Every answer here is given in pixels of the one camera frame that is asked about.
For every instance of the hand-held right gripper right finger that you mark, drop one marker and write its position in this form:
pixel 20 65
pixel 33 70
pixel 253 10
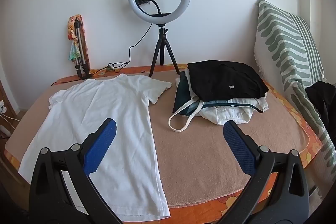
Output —
pixel 240 150

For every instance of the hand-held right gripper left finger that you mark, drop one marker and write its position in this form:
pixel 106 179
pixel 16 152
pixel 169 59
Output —
pixel 101 145

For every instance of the white t-shirt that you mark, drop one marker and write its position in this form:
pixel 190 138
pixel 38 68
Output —
pixel 105 103

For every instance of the beige blanket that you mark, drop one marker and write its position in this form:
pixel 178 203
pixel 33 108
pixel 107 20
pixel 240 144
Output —
pixel 204 155

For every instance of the white folded garment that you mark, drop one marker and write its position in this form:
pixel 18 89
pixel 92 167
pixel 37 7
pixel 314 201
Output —
pixel 231 113

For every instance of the black folded garment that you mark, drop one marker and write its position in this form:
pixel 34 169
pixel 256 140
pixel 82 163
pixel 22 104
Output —
pixel 225 77

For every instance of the dark green tote bag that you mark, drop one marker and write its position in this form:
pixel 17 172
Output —
pixel 182 98

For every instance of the black cloth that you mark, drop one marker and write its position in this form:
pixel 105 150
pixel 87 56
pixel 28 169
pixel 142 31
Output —
pixel 319 98

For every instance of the white power strip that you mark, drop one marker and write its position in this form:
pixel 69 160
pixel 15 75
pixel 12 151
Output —
pixel 2 106

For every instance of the folded silver tripod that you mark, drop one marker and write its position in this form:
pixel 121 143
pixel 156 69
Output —
pixel 78 37

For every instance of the colourful patterned cloth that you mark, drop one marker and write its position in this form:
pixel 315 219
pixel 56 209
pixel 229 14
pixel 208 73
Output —
pixel 71 29

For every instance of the green white striped cushion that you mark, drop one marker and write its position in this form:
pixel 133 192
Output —
pixel 283 37

